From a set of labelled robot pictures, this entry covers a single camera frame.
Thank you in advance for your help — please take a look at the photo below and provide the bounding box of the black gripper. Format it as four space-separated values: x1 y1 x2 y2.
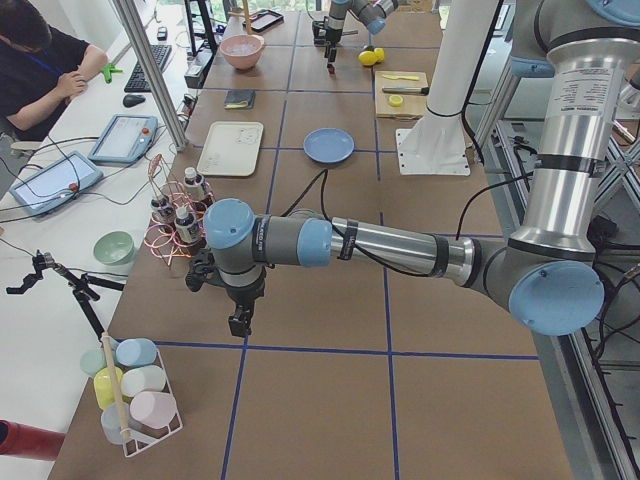
219 267 266 337
324 17 343 68

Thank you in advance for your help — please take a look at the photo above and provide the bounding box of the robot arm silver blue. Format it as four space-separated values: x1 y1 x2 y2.
186 1 639 337
323 0 398 74

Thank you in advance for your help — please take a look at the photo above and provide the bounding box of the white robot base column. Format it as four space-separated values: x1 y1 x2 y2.
396 0 501 176

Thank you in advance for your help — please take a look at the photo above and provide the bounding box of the blue ceramic plate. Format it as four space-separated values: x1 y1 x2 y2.
303 128 355 165

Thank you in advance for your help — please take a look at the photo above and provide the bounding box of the yellow lemon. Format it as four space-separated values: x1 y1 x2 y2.
358 50 378 67
373 47 385 63

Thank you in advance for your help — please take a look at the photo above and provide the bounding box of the wooden cutting board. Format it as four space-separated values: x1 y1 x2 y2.
374 71 429 118

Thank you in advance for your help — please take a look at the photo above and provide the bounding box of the half lemon slice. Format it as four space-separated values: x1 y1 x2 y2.
388 94 404 107

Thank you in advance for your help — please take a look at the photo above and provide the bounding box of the yellow plastic knife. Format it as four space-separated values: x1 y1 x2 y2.
382 74 421 82

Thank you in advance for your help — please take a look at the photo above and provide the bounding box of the pink bowl with ice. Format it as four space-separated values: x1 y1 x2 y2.
219 34 265 70

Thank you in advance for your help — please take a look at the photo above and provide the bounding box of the dark grey folded cloth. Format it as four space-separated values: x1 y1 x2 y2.
224 89 255 110

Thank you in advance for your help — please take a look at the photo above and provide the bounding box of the white plastic cup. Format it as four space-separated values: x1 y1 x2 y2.
121 365 166 398

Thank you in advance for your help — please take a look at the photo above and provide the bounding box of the blue plastic cup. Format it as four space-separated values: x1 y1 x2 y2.
116 338 157 367

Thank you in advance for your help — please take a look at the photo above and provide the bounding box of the dark drink bottle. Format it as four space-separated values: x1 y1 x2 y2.
174 205 201 245
150 194 175 225
184 167 207 202

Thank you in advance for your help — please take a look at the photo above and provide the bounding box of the pink plastic cup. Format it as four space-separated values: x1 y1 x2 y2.
130 391 177 429

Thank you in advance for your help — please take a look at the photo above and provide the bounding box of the cream rectangular tray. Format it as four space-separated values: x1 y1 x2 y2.
196 121 264 177

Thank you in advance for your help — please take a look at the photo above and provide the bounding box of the green ceramic bowl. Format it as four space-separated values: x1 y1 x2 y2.
93 231 135 266

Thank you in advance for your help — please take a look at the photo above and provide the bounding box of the yellow plastic cup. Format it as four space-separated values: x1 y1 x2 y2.
93 367 115 410

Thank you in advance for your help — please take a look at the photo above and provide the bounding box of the black keyboard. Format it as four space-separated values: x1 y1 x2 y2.
123 44 173 94

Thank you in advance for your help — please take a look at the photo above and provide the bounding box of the black computer mouse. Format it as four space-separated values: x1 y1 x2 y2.
122 93 146 108

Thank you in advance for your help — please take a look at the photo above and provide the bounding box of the blue teach pendant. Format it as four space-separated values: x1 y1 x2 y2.
88 114 159 165
9 151 103 216

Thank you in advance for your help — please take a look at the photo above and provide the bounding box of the red cylinder bottle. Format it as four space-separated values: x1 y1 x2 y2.
1 420 65 461

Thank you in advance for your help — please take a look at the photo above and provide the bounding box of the seated person black shirt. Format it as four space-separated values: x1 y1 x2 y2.
1 1 108 141

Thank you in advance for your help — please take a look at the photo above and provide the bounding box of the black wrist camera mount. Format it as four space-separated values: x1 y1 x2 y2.
185 248 223 292

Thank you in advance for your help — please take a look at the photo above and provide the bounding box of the black handled knife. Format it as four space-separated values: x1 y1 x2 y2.
382 87 430 96

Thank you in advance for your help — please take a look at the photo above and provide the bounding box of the copper wire bottle rack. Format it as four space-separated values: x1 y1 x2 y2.
144 154 215 266

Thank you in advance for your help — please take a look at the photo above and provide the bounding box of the white wire cup rack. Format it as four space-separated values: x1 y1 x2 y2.
100 333 183 458

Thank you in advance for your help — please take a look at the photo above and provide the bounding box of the black camera tripod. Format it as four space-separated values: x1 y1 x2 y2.
5 251 126 342

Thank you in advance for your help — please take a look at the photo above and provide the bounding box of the aluminium frame post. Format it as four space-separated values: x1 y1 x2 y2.
114 0 188 152

